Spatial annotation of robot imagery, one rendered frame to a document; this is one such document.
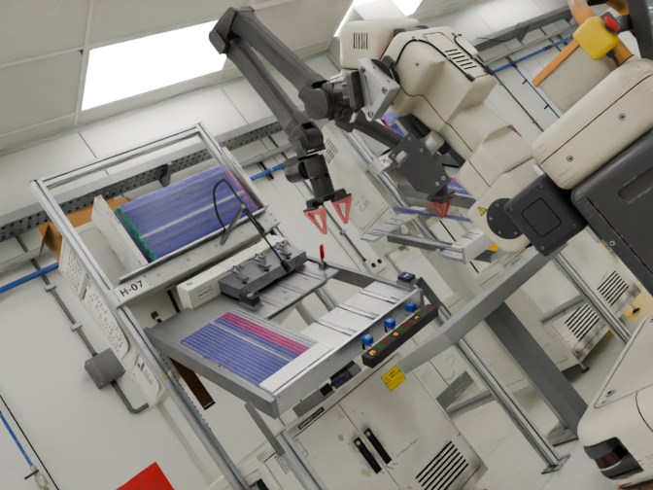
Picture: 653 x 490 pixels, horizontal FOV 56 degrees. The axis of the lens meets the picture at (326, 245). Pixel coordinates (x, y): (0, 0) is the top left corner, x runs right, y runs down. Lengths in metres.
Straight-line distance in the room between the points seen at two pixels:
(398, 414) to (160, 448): 1.75
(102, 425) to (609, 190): 2.99
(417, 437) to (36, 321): 2.33
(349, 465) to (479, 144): 1.15
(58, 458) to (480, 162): 2.76
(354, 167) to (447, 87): 1.71
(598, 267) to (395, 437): 1.54
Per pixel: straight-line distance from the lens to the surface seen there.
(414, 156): 1.60
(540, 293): 2.98
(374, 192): 3.20
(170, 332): 2.24
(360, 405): 2.24
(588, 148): 1.27
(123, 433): 3.68
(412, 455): 2.29
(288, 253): 2.43
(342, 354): 1.90
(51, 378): 3.73
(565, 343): 2.95
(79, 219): 2.78
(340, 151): 3.27
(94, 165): 2.59
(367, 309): 2.09
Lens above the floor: 0.69
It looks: 9 degrees up
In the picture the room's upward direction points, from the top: 37 degrees counter-clockwise
